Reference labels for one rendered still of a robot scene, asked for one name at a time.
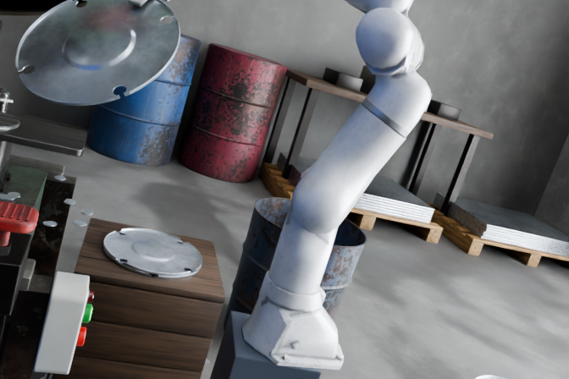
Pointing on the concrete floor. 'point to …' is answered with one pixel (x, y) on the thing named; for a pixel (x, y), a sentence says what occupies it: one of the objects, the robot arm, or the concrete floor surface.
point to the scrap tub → (258, 254)
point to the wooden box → (145, 315)
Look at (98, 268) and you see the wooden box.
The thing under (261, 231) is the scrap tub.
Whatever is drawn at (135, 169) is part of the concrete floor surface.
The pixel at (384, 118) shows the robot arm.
